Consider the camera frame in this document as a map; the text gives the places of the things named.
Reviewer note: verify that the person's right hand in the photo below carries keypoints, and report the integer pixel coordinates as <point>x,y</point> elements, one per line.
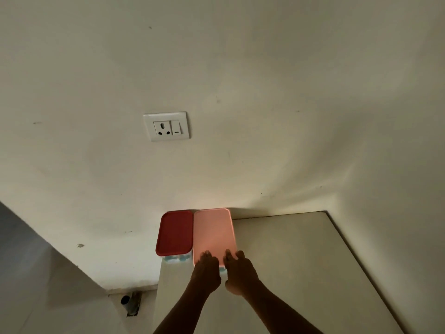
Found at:
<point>241,276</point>

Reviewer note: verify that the person's left hand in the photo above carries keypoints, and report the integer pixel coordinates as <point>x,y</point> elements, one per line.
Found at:
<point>205,274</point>

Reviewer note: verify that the small clear plastic container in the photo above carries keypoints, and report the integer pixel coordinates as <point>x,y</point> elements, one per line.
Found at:
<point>175,258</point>

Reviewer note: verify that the pink plastic lid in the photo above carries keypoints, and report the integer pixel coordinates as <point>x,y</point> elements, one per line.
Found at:
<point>213,233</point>

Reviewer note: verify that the dark red plastic lid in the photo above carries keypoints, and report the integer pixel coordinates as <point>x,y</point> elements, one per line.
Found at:
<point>174,233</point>

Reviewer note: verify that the person's right forearm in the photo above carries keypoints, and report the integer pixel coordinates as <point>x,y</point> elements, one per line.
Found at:
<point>278,313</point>

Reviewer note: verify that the person's left forearm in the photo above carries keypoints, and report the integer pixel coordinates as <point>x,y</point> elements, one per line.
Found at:
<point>180,316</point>

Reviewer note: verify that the grey table leg base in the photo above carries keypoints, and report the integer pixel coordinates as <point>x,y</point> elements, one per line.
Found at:
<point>131,303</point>

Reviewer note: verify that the white wall socket switch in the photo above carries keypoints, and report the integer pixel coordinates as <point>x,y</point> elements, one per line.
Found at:
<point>167,126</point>

